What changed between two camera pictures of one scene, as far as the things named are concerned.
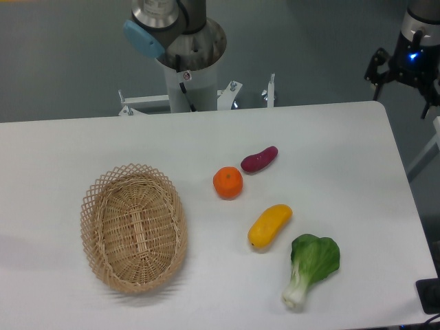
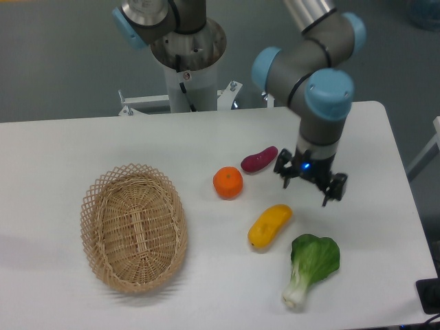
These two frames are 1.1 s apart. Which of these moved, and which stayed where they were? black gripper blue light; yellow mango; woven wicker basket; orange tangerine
Moved: black gripper blue light
Stayed: orange tangerine; yellow mango; woven wicker basket
